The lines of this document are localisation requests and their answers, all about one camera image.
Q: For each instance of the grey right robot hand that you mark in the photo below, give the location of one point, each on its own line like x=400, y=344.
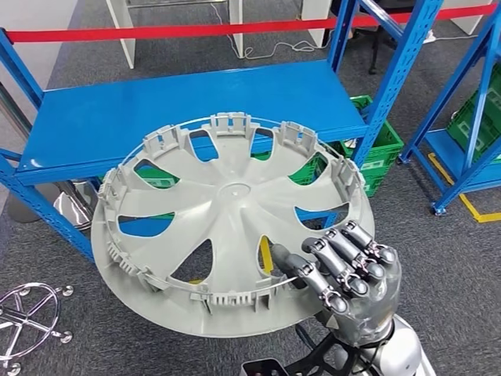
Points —
x=367, y=311

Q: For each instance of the grey plastic wheel hubcap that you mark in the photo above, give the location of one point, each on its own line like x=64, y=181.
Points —
x=235, y=207

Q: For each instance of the blue metal shelf rack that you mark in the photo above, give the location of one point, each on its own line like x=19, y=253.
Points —
x=442, y=150
x=156, y=114

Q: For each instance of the green plastic crate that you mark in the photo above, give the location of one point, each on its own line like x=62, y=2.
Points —
x=373, y=184
x=160, y=179
x=385, y=145
x=309, y=174
x=465, y=124

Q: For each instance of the black office chair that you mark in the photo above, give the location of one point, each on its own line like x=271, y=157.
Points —
x=374, y=52

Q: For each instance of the white power strip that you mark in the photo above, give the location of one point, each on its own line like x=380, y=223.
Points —
x=429, y=37

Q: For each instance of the white cabinet panel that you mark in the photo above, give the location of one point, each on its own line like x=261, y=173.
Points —
x=315, y=20

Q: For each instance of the red barrier belt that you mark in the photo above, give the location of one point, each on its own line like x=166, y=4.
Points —
x=156, y=32

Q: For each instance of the black stool with chrome base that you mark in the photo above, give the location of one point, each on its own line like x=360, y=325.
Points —
x=67, y=337

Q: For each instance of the chrome stanchion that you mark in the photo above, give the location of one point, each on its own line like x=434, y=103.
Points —
x=74, y=207

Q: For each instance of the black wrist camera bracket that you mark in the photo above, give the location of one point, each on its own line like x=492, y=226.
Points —
x=313, y=360

